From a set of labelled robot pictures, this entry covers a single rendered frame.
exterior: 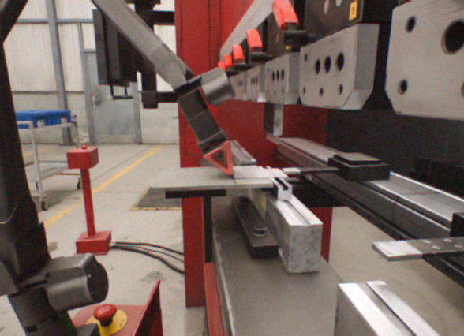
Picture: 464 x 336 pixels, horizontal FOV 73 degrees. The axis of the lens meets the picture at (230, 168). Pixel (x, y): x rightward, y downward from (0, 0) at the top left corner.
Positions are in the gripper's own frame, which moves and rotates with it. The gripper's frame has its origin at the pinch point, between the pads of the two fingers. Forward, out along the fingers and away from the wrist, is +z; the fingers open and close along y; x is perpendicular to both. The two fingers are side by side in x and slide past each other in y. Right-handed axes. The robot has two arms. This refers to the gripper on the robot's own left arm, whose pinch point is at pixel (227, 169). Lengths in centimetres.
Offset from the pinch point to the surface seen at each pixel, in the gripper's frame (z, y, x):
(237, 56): -21.9, 8.3, -15.6
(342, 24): -18.0, -40.2, -17.6
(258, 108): 2, 86, -28
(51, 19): -308, 726, 190
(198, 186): -1.7, -7.9, 7.2
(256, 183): 4.1, -7.5, -4.0
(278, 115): -6.1, -3.7, -15.8
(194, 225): 41, 86, 31
